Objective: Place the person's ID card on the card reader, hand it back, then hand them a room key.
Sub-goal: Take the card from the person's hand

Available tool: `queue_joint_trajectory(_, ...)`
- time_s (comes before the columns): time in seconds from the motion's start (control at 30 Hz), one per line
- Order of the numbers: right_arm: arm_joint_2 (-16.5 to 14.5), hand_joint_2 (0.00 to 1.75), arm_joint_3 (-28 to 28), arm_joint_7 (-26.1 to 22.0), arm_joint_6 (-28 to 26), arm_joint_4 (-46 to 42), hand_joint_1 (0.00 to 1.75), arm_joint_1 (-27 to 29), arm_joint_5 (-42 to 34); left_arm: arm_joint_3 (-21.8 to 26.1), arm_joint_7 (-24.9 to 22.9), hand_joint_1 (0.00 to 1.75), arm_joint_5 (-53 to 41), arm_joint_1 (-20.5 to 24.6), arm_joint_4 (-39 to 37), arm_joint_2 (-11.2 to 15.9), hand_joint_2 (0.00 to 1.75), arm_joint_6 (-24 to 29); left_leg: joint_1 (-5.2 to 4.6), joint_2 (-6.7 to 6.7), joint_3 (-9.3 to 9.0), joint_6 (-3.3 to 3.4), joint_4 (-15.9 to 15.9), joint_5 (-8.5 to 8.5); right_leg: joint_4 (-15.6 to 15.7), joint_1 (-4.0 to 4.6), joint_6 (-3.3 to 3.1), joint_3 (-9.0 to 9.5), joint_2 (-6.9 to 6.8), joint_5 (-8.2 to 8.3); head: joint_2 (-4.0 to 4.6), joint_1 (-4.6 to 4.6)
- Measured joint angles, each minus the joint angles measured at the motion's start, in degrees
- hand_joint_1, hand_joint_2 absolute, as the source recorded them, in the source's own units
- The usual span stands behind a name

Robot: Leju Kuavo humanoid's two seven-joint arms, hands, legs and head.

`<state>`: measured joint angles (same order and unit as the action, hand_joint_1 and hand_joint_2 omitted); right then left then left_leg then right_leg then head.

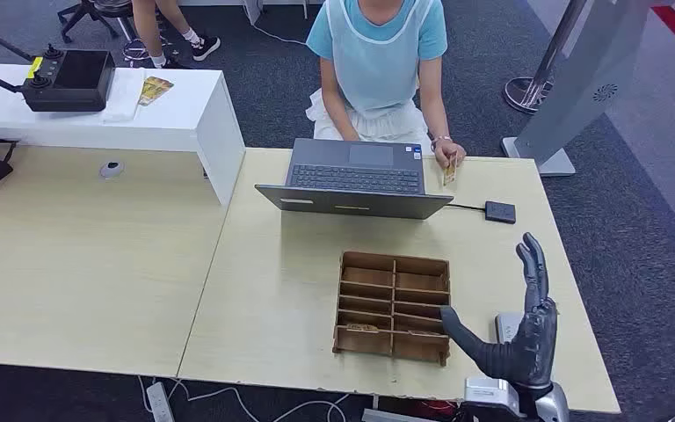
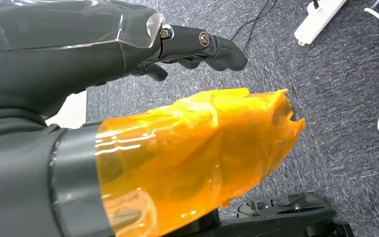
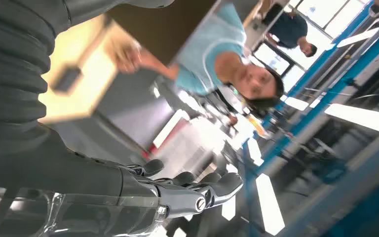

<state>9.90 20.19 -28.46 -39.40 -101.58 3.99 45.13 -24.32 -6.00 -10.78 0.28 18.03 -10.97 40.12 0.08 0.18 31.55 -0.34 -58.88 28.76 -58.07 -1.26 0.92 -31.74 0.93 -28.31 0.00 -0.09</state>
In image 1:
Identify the black chair base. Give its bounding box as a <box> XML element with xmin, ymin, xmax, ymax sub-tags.
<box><xmin>56</xmin><ymin>0</ymin><xmax>134</xmax><ymax>45</ymax></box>

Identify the white floor cable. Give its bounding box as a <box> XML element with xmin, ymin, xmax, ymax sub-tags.
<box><xmin>249</xmin><ymin>17</ymin><xmax>309</xmax><ymax>47</ymax></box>
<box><xmin>137</xmin><ymin>375</ymin><xmax>352</xmax><ymax>422</ymax></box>

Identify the red object under desk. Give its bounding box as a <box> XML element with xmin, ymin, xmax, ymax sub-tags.
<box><xmin>416</xmin><ymin>398</ymin><xmax>461</xmax><ymax>422</ymax></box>

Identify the person's left hand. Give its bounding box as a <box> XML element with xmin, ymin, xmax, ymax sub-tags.
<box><xmin>432</xmin><ymin>138</ymin><xmax>468</xmax><ymax>171</ymax></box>

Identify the white folded cloth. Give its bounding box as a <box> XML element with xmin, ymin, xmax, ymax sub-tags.
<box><xmin>101</xmin><ymin>67</ymin><xmax>147</xmax><ymax>125</ymax></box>

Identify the white desk riser shelf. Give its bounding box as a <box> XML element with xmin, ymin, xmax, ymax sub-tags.
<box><xmin>0</xmin><ymin>62</ymin><xmax>247</xmax><ymax>207</ymax></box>

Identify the chrome stool foot ring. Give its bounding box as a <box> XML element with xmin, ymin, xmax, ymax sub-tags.
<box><xmin>121</xmin><ymin>37</ymin><xmax>167</xmax><ymax>63</ymax></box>

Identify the yellow printed leaflet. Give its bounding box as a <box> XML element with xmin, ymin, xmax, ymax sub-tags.
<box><xmin>138</xmin><ymin>76</ymin><xmax>175</xmax><ymax>108</ymax></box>

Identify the wooden compartment tray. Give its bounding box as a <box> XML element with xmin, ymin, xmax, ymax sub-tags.
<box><xmin>331</xmin><ymin>251</ymin><xmax>452</xmax><ymax>368</ymax></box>

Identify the grey box under desk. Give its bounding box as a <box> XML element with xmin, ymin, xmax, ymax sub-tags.
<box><xmin>361</xmin><ymin>407</ymin><xmax>432</xmax><ymax>422</ymax></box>

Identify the seated person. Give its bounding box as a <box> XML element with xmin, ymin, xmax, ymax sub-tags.
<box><xmin>305</xmin><ymin>0</ymin><xmax>468</xmax><ymax>171</ymax></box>

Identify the grey kiosk stand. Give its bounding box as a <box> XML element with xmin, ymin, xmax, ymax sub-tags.
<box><xmin>501</xmin><ymin>0</ymin><xmax>673</xmax><ymax>178</ymax></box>

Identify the standing person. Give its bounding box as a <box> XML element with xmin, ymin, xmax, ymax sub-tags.
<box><xmin>130</xmin><ymin>0</ymin><xmax>222</xmax><ymax>69</ymax></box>

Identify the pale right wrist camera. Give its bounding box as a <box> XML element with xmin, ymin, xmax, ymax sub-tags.
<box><xmin>462</xmin><ymin>376</ymin><xmax>520</xmax><ymax>419</ymax></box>

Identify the yellow brown ID card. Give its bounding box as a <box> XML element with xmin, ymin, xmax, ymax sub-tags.
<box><xmin>442</xmin><ymin>154</ymin><xmax>461</xmax><ymax>188</ymax></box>

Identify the white power strip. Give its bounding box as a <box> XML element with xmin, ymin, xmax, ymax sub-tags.
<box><xmin>145</xmin><ymin>381</ymin><xmax>176</xmax><ymax>422</ymax></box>

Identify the white table leg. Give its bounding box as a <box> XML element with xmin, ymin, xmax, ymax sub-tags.
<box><xmin>242</xmin><ymin>0</ymin><xmax>265</xmax><ymax>25</ymax></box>

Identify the small black square box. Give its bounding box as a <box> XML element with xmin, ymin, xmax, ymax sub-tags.
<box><xmin>484</xmin><ymin>200</ymin><xmax>518</xmax><ymax>225</ymax></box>

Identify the grey open laptop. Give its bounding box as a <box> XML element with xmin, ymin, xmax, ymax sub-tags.
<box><xmin>254</xmin><ymin>137</ymin><xmax>455</xmax><ymax>222</ymax></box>

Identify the chrome stanchion post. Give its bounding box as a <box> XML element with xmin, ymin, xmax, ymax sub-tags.
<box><xmin>503</xmin><ymin>0</ymin><xmax>589</xmax><ymax>116</ymax></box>

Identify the black remote controller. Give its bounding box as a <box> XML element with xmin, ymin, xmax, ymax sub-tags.
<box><xmin>21</xmin><ymin>43</ymin><xmax>117</xmax><ymax>113</ymax></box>

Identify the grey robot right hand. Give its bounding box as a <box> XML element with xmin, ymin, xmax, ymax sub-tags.
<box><xmin>439</xmin><ymin>232</ymin><xmax>559</xmax><ymax>390</ymax></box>

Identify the grey card reader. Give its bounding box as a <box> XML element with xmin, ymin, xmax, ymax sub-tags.
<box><xmin>494</xmin><ymin>312</ymin><xmax>526</xmax><ymax>346</ymax></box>

